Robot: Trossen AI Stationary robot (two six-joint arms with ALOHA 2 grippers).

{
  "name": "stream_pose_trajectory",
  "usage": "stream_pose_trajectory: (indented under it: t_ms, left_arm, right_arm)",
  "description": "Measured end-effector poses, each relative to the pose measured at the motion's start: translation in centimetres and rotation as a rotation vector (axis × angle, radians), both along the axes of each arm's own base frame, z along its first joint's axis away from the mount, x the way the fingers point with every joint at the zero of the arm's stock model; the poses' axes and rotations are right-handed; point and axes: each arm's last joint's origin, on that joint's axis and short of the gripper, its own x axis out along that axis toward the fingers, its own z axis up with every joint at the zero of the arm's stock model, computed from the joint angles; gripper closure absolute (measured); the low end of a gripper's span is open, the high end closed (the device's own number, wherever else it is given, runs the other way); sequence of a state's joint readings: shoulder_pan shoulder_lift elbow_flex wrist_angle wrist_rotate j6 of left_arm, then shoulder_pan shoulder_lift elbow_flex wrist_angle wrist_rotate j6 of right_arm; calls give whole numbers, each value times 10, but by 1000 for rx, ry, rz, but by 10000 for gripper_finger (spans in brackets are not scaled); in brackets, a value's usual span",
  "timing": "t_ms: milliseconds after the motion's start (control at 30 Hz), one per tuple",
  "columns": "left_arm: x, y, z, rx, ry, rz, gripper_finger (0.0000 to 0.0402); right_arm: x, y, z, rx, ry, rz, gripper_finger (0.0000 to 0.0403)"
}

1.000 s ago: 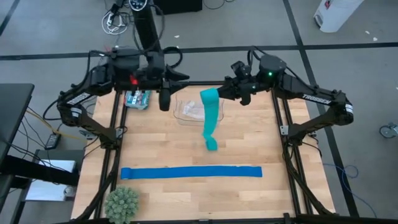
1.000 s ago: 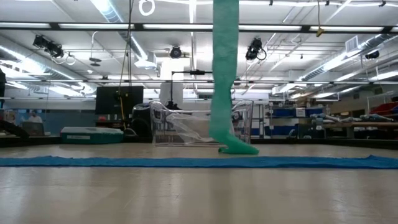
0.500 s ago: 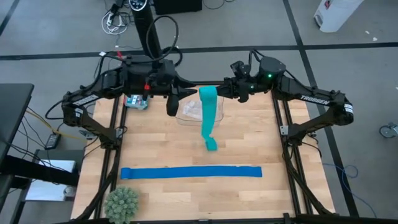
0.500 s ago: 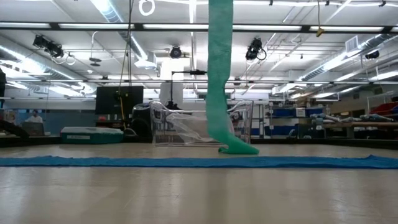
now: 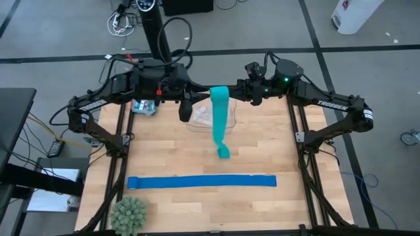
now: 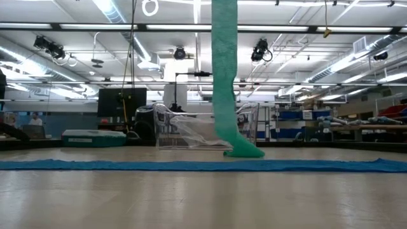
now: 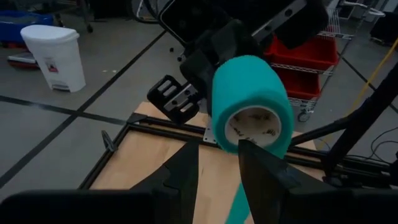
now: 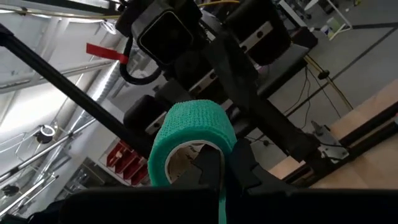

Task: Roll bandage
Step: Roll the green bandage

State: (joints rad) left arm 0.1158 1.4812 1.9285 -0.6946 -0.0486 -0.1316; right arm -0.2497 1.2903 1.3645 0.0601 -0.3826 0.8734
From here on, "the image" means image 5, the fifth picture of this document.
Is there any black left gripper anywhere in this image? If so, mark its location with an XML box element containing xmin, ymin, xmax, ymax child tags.
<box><xmin>170</xmin><ymin>77</ymin><xmax>211</xmax><ymax>123</ymax></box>

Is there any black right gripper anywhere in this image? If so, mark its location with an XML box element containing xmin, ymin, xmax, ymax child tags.
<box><xmin>230</xmin><ymin>62</ymin><xmax>276</xmax><ymax>106</ymax></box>

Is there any teal elastic bandage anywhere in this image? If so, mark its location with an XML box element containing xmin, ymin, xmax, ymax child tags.
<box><xmin>209</xmin><ymin>85</ymin><xmax>232</xmax><ymax>159</ymax></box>

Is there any teal bandage package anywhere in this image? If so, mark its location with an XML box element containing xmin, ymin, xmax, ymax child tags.
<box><xmin>131</xmin><ymin>98</ymin><xmax>158</xmax><ymax>116</ymax></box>

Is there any blue elastic bandage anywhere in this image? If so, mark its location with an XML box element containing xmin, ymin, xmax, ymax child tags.
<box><xmin>127</xmin><ymin>174</ymin><xmax>278</xmax><ymax>190</ymax></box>

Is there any clear plastic bag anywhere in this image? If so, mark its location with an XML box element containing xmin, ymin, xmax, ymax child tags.
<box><xmin>192</xmin><ymin>104</ymin><xmax>230</xmax><ymax>128</ymax></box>

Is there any clear plastic container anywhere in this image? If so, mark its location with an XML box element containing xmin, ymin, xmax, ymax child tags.
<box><xmin>182</xmin><ymin>96</ymin><xmax>238</xmax><ymax>134</ymax></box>

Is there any black tower fan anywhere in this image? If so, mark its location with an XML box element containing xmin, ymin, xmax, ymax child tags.
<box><xmin>136</xmin><ymin>0</ymin><xmax>174</xmax><ymax>63</ymax></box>

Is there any black box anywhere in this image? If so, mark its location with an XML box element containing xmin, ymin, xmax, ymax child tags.
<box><xmin>162</xmin><ymin>0</ymin><xmax>214</xmax><ymax>16</ymax></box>

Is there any white power strip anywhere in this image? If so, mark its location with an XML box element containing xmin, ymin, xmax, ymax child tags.
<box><xmin>107</xmin><ymin>11</ymin><xmax>136</xmax><ymax>37</ymax></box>

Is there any white trash bin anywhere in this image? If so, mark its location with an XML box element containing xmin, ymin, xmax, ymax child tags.
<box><xmin>330</xmin><ymin>0</ymin><xmax>385</xmax><ymax>35</ymax></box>

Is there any green spiky ball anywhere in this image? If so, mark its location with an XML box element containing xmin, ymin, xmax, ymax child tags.
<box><xmin>110</xmin><ymin>195</ymin><xmax>148</xmax><ymax>236</ymax></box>

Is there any black power adapter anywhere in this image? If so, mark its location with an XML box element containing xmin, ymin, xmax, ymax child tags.
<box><xmin>47</xmin><ymin>140</ymin><xmax>66</xmax><ymax>159</ymax></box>

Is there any grey caster wheel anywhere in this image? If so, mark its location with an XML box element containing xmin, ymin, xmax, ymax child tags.
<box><xmin>400</xmin><ymin>129</ymin><xmax>420</xmax><ymax>147</ymax></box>

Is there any white box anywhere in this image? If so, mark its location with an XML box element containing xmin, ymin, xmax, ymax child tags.
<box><xmin>26</xmin><ymin>168</ymin><xmax>82</xmax><ymax>213</ymax></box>

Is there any black desk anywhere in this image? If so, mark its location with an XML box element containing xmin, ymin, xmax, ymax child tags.
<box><xmin>0</xmin><ymin>87</ymin><xmax>85</xmax><ymax>236</ymax></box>

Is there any black overhead crossbar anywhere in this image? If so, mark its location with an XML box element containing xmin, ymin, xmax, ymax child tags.
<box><xmin>58</xmin><ymin>226</ymin><xmax>420</xmax><ymax>236</ymax></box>

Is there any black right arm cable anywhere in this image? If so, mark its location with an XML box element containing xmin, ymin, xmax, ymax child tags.
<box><xmin>263</xmin><ymin>50</ymin><xmax>280</xmax><ymax>68</ymax></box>

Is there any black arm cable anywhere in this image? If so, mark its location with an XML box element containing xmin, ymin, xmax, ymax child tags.
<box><xmin>263</xmin><ymin>50</ymin><xmax>280</xmax><ymax>68</ymax></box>
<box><xmin>156</xmin><ymin>16</ymin><xmax>193</xmax><ymax>66</ymax></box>

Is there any black coiled cable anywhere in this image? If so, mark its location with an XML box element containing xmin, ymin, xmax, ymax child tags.
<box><xmin>171</xmin><ymin>49</ymin><xmax>194</xmax><ymax>70</ymax></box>

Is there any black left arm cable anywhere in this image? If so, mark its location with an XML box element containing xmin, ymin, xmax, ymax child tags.
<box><xmin>156</xmin><ymin>16</ymin><xmax>193</xmax><ymax>66</ymax></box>

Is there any blue floor cable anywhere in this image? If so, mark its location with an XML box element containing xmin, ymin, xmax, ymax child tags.
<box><xmin>340</xmin><ymin>172</ymin><xmax>400</xmax><ymax>230</ymax></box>

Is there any yellow floor cable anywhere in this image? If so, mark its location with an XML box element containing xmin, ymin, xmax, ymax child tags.
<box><xmin>28</xmin><ymin>114</ymin><xmax>95</xmax><ymax>151</ymax></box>

